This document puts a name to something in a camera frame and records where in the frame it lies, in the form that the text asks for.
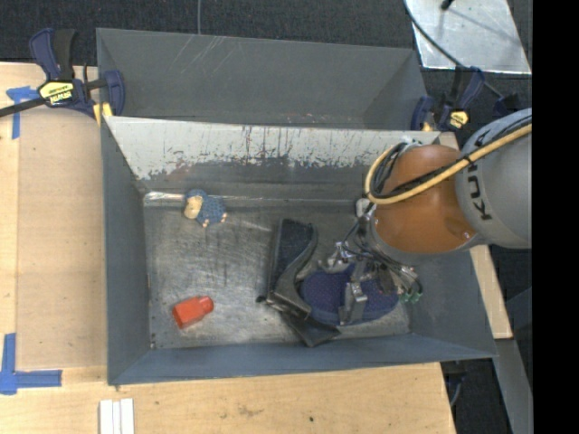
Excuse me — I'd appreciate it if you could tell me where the blue toy animal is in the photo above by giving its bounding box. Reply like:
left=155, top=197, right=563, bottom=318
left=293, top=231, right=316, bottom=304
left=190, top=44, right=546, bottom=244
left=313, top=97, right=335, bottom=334
left=182, top=188, right=228, bottom=230

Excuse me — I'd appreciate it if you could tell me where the blue dotted round pad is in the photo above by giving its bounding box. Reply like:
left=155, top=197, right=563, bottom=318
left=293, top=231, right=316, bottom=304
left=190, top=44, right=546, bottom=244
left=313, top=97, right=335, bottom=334
left=299, top=263, right=402, bottom=327

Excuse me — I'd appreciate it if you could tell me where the red plastic block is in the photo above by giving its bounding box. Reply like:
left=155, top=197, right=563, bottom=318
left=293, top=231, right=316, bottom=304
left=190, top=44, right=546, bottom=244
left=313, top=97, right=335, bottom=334
left=171, top=295, right=215, bottom=331

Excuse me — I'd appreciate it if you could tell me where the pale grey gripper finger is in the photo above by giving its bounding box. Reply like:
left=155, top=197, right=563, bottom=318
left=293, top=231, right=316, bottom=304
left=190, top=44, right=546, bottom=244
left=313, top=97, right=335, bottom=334
left=337, top=282, right=355, bottom=326
left=352, top=283, right=369, bottom=323

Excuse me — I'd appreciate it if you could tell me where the grey metal bin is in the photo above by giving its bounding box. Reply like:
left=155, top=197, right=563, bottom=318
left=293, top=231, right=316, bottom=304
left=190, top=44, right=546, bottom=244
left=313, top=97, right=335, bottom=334
left=94, top=27, right=499, bottom=387

